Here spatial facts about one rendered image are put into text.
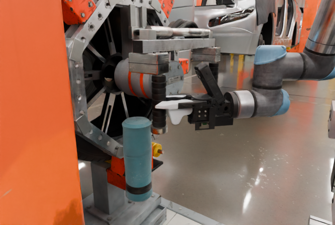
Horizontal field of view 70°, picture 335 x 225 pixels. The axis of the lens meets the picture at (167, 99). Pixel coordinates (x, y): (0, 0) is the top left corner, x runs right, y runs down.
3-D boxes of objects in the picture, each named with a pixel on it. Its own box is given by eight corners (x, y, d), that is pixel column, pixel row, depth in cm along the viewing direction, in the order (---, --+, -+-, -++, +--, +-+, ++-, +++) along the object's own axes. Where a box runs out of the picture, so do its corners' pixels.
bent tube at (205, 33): (167, 38, 97) (167, 10, 94) (212, 39, 87) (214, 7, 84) (139, 39, 83) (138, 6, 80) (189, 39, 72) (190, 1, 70)
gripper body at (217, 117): (193, 130, 60) (237, 127, 63) (194, 98, 58) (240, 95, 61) (184, 120, 68) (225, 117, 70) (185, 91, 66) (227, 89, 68)
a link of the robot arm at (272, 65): (289, 44, 67) (284, 83, 70) (250, 45, 67) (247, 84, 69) (307, 46, 60) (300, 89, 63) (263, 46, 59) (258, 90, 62)
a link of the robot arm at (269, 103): (275, 83, 71) (272, 111, 73) (241, 84, 69) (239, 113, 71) (294, 89, 63) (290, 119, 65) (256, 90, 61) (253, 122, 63)
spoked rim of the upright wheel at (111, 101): (136, 57, 130) (67, -24, 91) (173, 60, 117) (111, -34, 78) (92, 144, 113) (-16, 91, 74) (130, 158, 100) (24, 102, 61)
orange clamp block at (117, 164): (111, 147, 89) (109, 170, 90) (127, 153, 85) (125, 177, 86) (124, 143, 95) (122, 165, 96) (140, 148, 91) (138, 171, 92)
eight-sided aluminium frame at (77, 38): (167, 123, 117) (167, 3, 103) (178, 125, 114) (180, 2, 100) (68, 175, 73) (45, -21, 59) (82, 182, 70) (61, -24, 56)
